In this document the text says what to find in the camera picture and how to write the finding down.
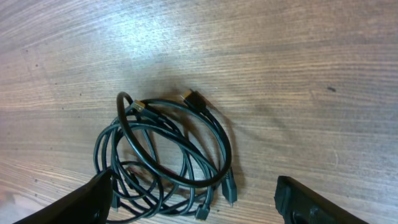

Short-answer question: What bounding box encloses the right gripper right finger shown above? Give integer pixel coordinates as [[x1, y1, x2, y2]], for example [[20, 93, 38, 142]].
[[274, 175, 367, 224]]

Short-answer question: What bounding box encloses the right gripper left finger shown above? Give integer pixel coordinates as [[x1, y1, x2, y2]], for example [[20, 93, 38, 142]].
[[15, 169, 113, 224]]

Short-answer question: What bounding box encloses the black cable bundle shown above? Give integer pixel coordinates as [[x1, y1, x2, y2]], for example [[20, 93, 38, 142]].
[[93, 89, 239, 224]]

